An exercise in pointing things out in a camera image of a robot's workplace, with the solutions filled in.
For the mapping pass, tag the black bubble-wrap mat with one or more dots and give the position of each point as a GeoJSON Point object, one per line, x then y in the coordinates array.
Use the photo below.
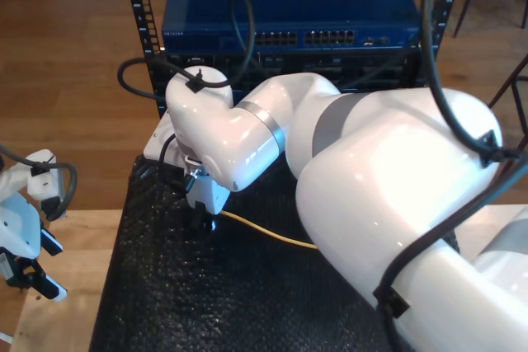
{"type": "Point", "coordinates": [185, 286]}

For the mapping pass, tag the blue network switch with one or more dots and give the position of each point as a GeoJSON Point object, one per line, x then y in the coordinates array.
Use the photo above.
{"type": "Point", "coordinates": [309, 1]}

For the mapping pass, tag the black rack server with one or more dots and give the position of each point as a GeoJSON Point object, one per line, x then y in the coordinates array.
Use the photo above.
{"type": "Point", "coordinates": [371, 67]}

